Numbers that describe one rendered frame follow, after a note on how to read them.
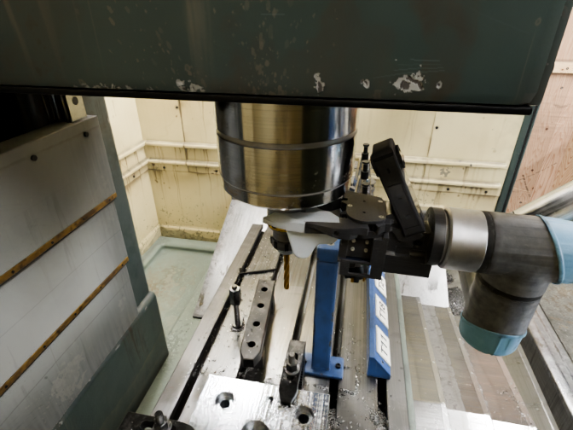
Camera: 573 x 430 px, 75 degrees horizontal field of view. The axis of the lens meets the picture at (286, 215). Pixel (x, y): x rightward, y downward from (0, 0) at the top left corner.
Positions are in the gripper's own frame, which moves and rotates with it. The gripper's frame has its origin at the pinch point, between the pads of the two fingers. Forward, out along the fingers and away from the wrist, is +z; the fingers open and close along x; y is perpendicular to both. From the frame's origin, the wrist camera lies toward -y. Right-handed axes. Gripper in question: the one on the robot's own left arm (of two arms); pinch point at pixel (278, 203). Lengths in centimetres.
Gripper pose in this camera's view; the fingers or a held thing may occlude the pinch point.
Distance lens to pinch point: 47.5
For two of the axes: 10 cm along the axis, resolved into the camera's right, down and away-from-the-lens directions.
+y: -0.2, 8.7, 4.9
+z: -9.8, -1.1, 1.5
